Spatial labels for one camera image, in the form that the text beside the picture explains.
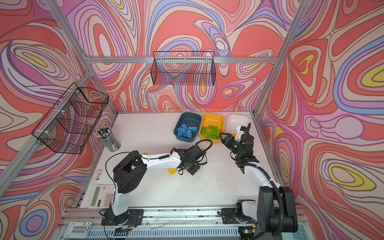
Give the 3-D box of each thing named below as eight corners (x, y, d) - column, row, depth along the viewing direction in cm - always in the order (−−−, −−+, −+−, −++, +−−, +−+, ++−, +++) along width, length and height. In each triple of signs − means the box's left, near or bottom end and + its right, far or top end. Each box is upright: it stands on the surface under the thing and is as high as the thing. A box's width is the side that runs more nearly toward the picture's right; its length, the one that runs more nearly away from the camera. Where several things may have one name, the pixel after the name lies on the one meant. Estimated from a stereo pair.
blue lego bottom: (177, 136, 105) (176, 134, 103) (177, 129, 110) (177, 127, 108) (186, 136, 105) (186, 134, 103) (186, 129, 110) (186, 127, 108)
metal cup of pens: (108, 152, 100) (93, 136, 85) (112, 142, 105) (99, 125, 90) (118, 152, 100) (105, 136, 85) (122, 142, 105) (110, 125, 90)
